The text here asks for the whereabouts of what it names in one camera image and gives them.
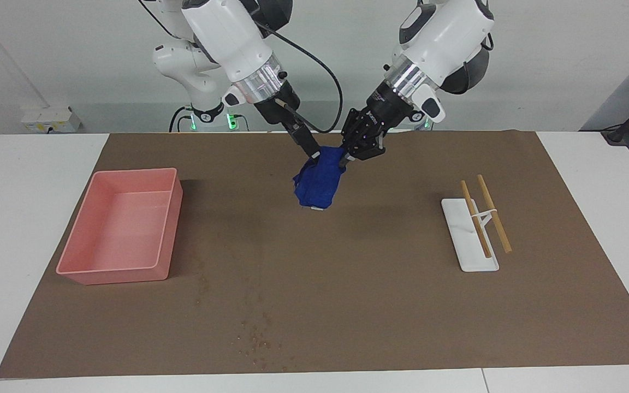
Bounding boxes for blue towel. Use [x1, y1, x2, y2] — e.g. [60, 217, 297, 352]
[293, 145, 347, 211]

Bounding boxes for brown table mat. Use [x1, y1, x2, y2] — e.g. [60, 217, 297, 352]
[0, 130, 629, 379]

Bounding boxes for white rack with wooden rods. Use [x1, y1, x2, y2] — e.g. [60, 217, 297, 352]
[441, 174, 513, 273]

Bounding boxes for pink plastic bin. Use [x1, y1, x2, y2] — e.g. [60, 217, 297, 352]
[56, 168, 183, 285]

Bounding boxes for black right arm base cable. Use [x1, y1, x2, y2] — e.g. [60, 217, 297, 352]
[170, 106, 192, 133]

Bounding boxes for white wall socket box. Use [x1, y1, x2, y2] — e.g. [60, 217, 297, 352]
[21, 106, 82, 133]

